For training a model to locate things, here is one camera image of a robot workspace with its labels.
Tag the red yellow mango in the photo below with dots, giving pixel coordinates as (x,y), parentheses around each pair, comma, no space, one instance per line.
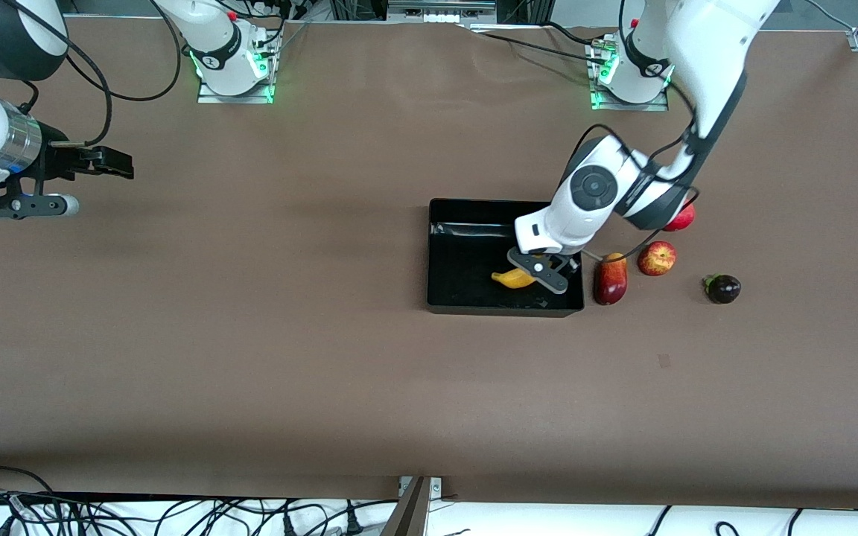
(610,286)

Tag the dark purple mangosteen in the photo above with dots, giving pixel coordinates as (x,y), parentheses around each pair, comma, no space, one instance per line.
(724,289)

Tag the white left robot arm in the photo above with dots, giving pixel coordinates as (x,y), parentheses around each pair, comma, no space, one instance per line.
(712,59)

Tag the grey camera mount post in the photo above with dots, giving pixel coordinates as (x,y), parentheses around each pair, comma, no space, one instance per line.
(408,517)

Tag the brown table cover sheet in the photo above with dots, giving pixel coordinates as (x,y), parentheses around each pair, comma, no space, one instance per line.
(250,335)

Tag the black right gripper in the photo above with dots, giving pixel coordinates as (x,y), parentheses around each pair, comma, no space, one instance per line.
(59,163)

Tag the red pomegranate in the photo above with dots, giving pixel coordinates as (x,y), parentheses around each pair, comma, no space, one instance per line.
(684,219)

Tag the yellow banana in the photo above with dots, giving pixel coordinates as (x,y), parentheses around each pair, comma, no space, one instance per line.
(515,279)

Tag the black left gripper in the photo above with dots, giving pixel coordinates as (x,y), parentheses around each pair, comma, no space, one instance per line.
(570,269)

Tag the black rectangular plastic tray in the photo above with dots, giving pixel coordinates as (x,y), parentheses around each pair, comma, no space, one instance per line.
(466,275)

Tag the aluminium arm base plate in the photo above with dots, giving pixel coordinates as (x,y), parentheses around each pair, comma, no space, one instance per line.
(213,97)
(652,106)

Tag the red yellow apple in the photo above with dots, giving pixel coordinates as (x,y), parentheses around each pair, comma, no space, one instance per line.
(656,259)

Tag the silver mounting bracket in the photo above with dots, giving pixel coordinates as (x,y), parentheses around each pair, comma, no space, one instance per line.
(436,487)

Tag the white power strip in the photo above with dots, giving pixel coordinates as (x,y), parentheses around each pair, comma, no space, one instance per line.
(440,9)

